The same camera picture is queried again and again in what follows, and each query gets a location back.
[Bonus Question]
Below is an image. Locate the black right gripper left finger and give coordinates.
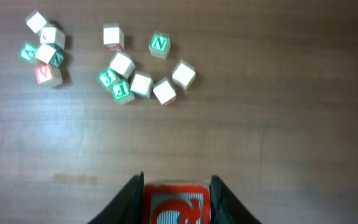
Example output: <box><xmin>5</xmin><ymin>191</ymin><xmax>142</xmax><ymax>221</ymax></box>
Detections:
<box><xmin>88</xmin><ymin>171</ymin><xmax>144</xmax><ymax>224</ymax></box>

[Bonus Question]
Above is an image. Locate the red V letter block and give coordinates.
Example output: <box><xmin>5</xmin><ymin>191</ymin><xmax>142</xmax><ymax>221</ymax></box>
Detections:
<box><xmin>35</xmin><ymin>64</ymin><xmax>63</xmax><ymax>87</ymax></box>

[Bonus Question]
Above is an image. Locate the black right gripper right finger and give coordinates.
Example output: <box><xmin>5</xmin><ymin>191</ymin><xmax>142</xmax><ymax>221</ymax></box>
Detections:
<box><xmin>209</xmin><ymin>175</ymin><xmax>261</xmax><ymax>224</ymax></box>

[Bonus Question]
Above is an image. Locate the snail picture blue block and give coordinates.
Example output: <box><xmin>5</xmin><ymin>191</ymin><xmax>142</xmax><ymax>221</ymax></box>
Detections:
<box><xmin>130</xmin><ymin>70</ymin><xmax>154</xmax><ymax>98</ymax></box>

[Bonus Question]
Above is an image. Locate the block with red side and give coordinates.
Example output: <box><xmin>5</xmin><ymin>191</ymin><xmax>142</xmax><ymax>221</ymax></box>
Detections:
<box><xmin>103</xmin><ymin>23</ymin><xmax>124</xmax><ymax>50</ymax></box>

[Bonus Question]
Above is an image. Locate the green N letter block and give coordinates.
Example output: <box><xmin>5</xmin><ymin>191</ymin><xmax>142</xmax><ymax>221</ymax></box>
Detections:
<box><xmin>149</xmin><ymin>32</ymin><xmax>171</xmax><ymax>59</ymax></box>

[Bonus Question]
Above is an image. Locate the green J letter block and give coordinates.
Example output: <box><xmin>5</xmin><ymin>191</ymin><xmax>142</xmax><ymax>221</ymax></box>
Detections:
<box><xmin>98</xmin><ymin>67</ymin><xmax>121</xmax><ymax>91</ymax></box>

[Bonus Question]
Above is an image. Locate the green Z side block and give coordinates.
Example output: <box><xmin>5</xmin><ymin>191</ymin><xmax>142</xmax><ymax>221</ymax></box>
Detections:
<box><xmin>35</xmin><ymin>44</ymin><xmax>65</xmax><ymax>68</ymax></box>

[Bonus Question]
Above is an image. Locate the block with blue side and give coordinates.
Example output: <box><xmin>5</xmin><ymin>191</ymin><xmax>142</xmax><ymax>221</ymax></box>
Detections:
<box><xmin>40</xmin><ymin>27</ymin><xmax>66</xmax><ymax>50</ymax></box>

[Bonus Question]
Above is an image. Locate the red letter wooden block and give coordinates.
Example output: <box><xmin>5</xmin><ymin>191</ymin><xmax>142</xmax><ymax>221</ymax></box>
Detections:
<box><xmin>142</xmin><ymin>180</ymin><xmax>211</xmax><ymax>224</ymax></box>

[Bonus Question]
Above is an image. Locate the yellow edged picture block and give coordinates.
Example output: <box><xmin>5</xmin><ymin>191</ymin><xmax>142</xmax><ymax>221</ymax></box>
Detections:
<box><xmin>172</xmin><ymin>60</ymin><xmax>196</xmax><ymax>90</ymax></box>

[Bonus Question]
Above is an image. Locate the green A letter block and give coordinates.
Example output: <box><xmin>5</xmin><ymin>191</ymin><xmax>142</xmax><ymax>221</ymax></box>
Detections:
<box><xmin>19</xmin><ymin>42</ymin><xmax>37</xmax><ymax>63</ymax></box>

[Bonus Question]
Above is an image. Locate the yellow side picture block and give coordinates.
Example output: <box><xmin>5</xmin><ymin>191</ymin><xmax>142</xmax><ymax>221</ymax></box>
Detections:
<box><xmin>109</xmin><ymin>51</ymin><xmax>135</xmax><ymax>80</ymax></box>

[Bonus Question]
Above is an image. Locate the green E letter block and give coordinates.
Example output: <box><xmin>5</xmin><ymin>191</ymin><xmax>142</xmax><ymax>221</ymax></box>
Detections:
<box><xmin>111</xmin><ymin>80</ymin><xmax>135</xmax><ymax>105</ymax></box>

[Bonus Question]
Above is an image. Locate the plain top far-left block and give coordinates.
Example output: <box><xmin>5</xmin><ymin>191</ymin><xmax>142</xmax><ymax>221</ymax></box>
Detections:
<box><xmin>25</xmin><ymin>11</ymin><xmax>48</xmax><ymax>34</ymax></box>

